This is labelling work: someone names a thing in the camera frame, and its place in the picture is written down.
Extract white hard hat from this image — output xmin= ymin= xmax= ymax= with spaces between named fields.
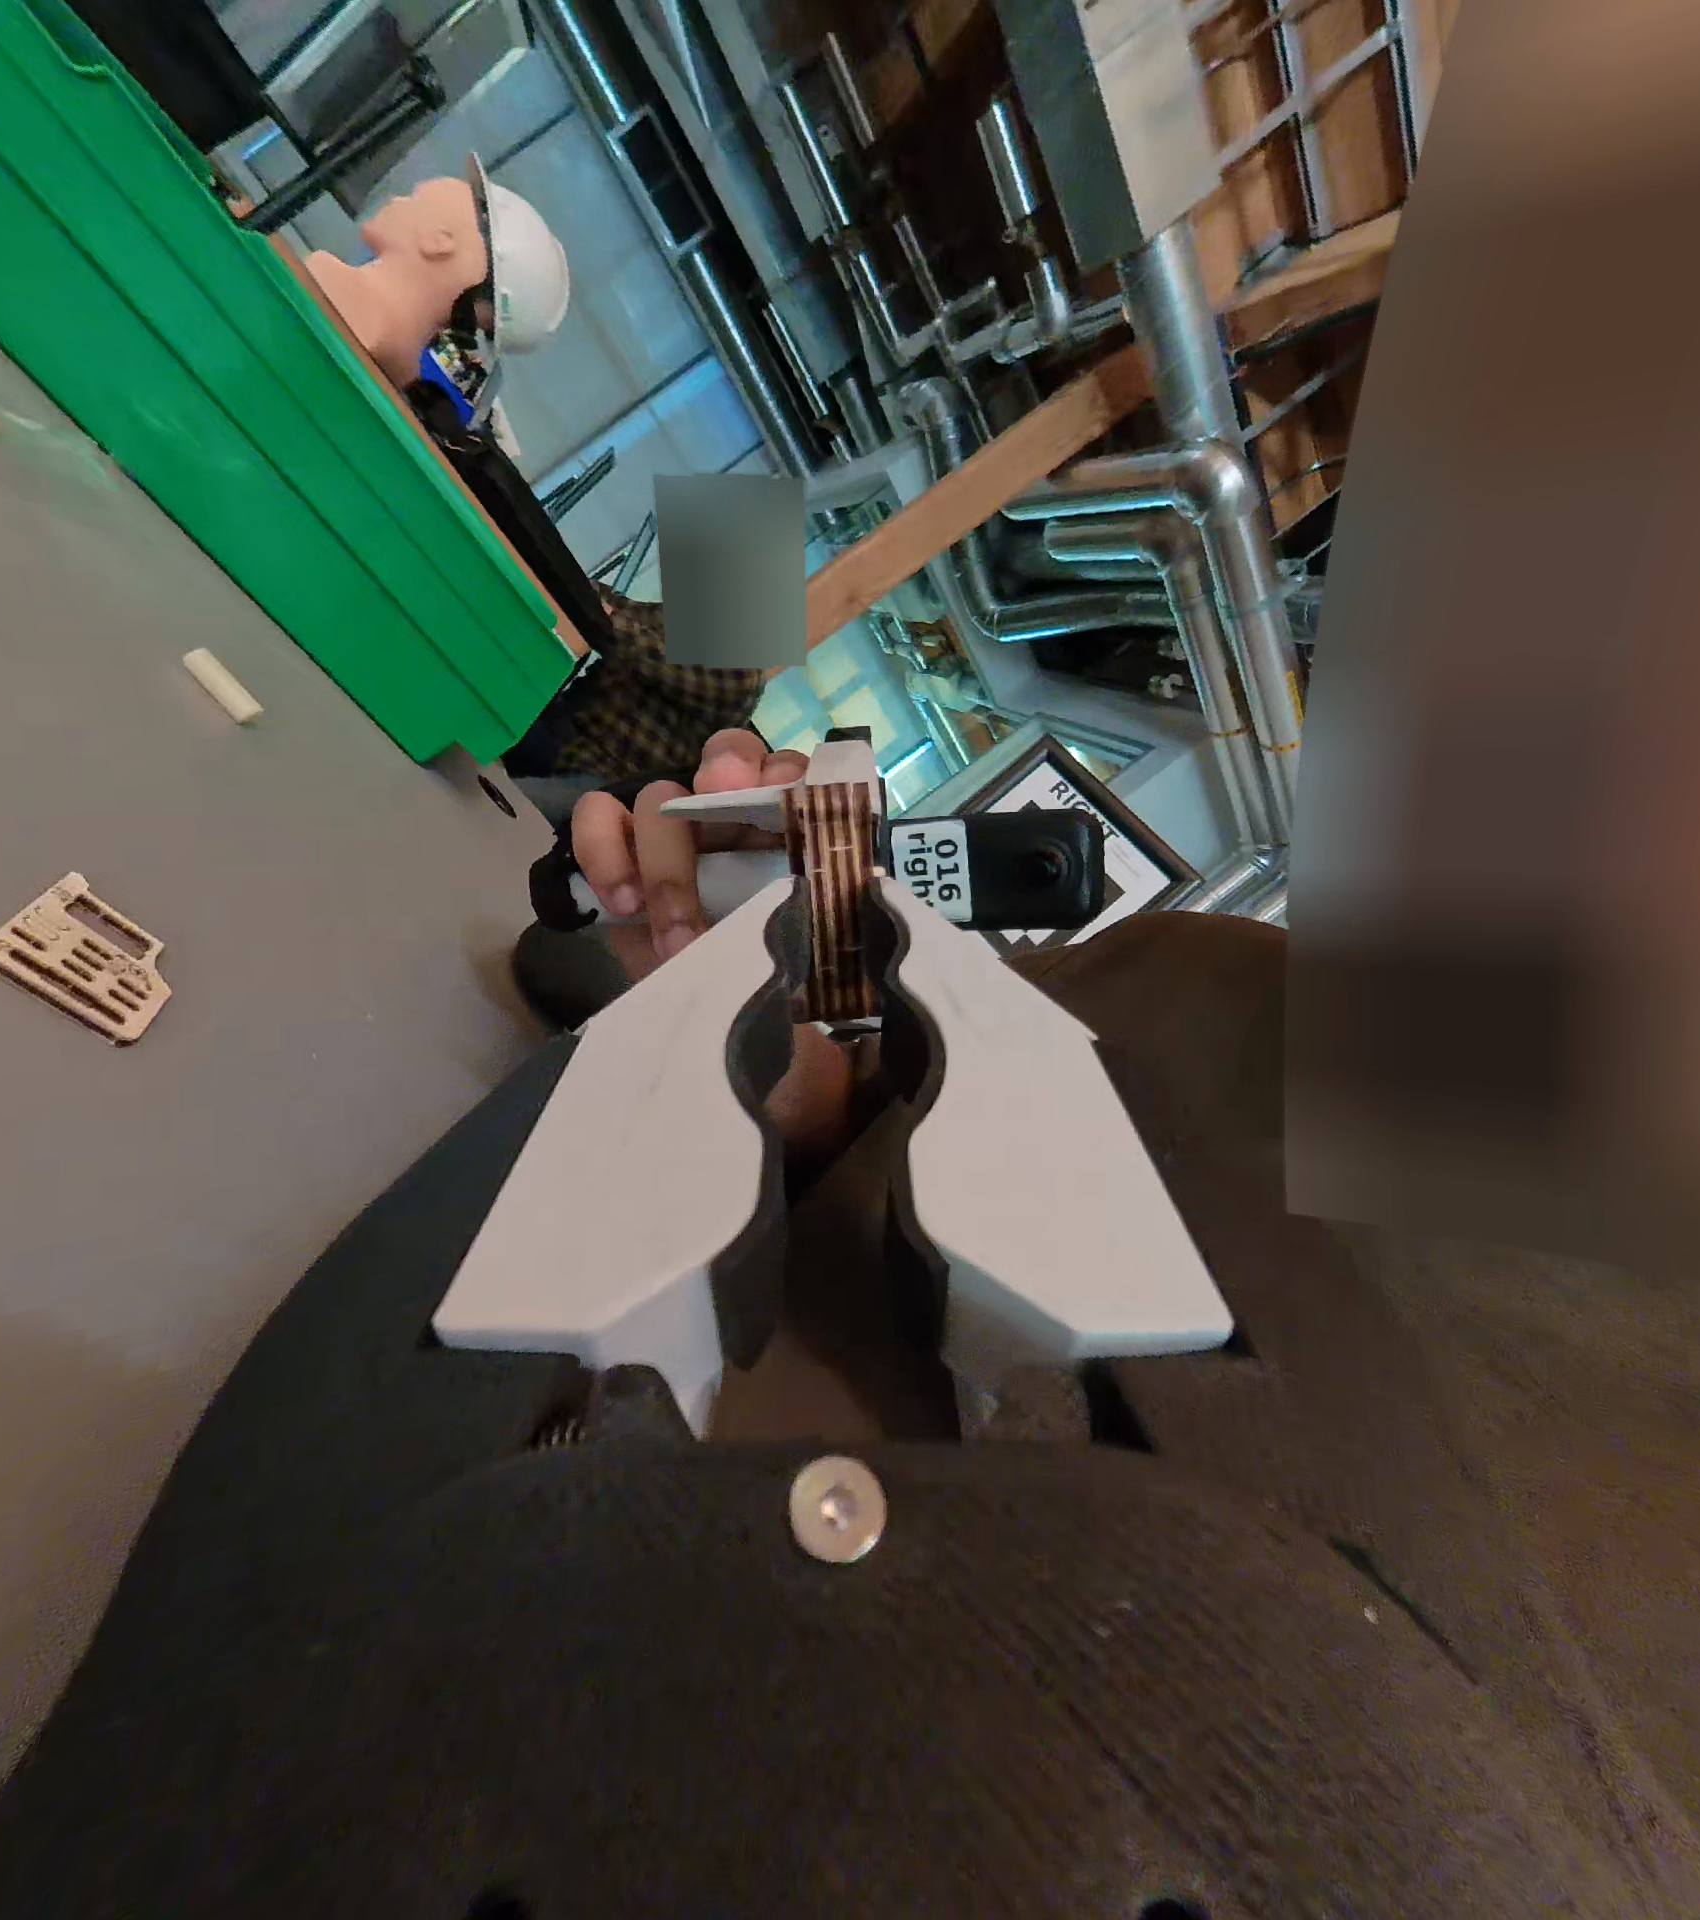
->
xmin=466 ymin=149 xmax=571 ymax=357

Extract metal ventilation pipes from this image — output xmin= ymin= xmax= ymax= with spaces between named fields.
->
xmin=533 ymin=0 xmax=1331 ymax=962

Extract wooden beam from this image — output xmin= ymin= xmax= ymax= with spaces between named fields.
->
xmin=802 ymin=209 xmax=1400 ymax=650

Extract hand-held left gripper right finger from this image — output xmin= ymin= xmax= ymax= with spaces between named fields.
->
xmin=861 ymin=881 xmax=1238 ymax=1421

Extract person's right hand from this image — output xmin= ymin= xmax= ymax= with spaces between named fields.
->
xmin=567 ymin=725 xmax=810 ymax=970

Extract mannequin head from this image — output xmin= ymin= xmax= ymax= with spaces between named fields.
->
xmin=302 ymin=175 xmax=491 ymax=377

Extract framed black-white poster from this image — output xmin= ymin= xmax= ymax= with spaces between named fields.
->
xmin=924 ymin=730 xmax=1203 ymax=954

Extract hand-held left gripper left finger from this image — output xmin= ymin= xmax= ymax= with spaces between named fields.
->
xmin=429 ymin=875 xmax=810 ymax=1442

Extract green plastic bin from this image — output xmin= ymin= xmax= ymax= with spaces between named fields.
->
xmin=0 ymin=0 xmax=594 ymax=768

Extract grey desk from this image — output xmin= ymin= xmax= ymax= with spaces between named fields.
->
xmin=0 ymin=240 xmax=612 ymax=1891

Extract layered wooden gear wheel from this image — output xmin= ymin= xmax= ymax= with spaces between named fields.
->
xmin=784 ymin=781 xmax=886 ymax=1038

